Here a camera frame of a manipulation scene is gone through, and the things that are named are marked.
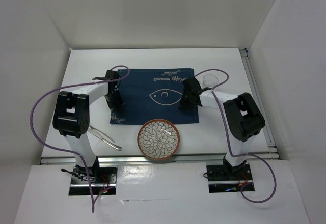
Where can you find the silver table knife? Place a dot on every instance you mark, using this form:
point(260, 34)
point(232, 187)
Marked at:
point(105, 140)

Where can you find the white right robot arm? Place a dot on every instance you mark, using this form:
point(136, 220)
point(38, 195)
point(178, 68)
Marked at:
point(240, 114)

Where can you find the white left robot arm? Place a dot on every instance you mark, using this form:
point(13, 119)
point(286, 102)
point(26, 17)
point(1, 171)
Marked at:
point(72, 117)

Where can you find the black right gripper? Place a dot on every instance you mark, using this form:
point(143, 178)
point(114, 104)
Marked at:
point(183, 105)

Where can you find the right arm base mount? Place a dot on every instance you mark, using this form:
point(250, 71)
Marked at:
point(221, 182)

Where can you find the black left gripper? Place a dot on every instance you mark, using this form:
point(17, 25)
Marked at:
point(114, 106)

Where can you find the clear plastic cup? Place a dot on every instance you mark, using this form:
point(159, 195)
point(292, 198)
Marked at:
point(210, 81)

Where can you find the floral ceramic plate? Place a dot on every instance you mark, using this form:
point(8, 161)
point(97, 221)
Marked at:
point(158, 139)

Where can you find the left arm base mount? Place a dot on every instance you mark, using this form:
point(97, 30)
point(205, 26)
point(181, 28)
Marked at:
point(105, 182)

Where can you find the aluminium right side rail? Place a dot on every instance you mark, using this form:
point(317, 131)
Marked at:
point(272, 153)

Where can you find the silver fork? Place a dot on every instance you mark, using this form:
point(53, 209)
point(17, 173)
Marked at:
point(102, 133)

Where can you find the blue fish placemat cloth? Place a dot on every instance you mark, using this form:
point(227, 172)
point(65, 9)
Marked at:
point(150, 94)

